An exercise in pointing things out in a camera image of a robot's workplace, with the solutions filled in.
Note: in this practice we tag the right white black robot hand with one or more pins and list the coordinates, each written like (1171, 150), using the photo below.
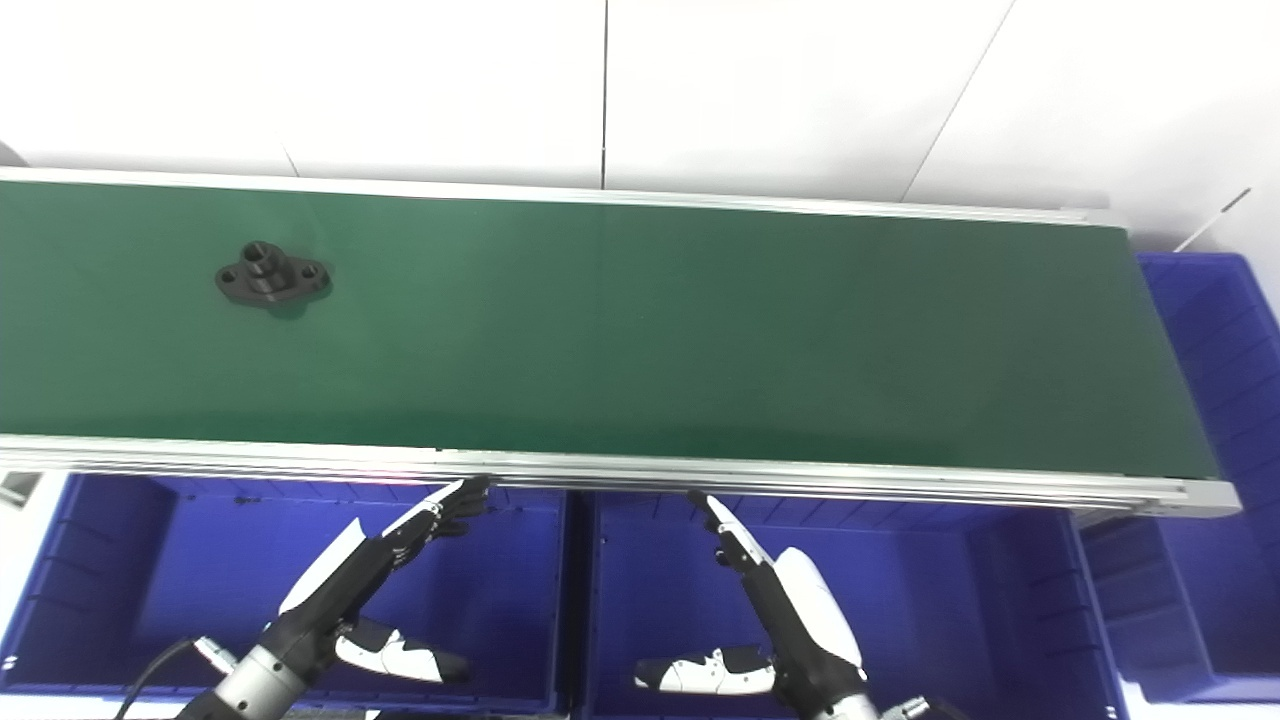
(810, 620)

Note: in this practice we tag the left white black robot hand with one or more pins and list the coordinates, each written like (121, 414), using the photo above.
(330, 590)

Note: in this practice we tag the black flanged machine part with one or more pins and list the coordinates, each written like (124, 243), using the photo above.
(265, 280)

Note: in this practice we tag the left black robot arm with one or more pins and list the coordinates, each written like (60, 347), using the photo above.
(255, 685)

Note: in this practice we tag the green conveyor belt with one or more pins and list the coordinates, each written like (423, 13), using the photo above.
(300, 455)
(640, 330)

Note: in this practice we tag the blue plastic bin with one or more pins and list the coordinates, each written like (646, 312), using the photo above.
(980, 620)
(1210, 330)
(90, 600)

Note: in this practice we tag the aluminium conveyor leg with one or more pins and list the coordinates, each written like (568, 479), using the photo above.
(18, 490)

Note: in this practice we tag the thin white black rod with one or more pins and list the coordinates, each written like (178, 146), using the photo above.
(1236, 201)

